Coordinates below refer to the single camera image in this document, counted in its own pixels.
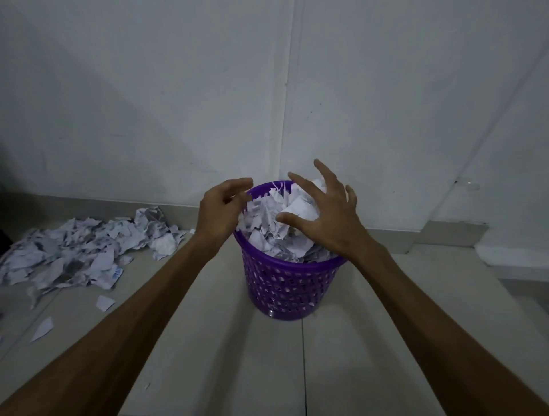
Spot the person's right hand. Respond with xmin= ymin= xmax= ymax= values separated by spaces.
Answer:
xmin=276 ymin=159 xmax=381 ymax=261

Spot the person's left hand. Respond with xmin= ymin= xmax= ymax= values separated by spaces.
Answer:
xmin=194 ymin=177 xmax=254 ymax=259

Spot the person's left forearm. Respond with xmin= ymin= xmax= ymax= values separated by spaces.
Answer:
xmin=0 ymin=233 xmax=229 ymax=416

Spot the person's right forearm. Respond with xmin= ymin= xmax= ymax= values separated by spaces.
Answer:
xmin=347 ymin=240 xmax=549 ymax=416

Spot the heap of torn paper in basket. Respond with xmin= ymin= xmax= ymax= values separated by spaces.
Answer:
xmin=237 ymin=179 xmax=339 ymax=263

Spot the purple perforated plastic waste basket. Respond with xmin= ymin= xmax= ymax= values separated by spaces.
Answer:
xmin=233 ymin=180 xmax=348 ymax=322

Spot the pile of torn paper scraps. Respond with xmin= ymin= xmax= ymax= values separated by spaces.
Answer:
xmin=0 ymin=207 xmax=188 ymax=310

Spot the pointed white paper scrap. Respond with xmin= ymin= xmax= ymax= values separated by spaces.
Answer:
xmin=30 ymin=317 xmax=55 ymax=343

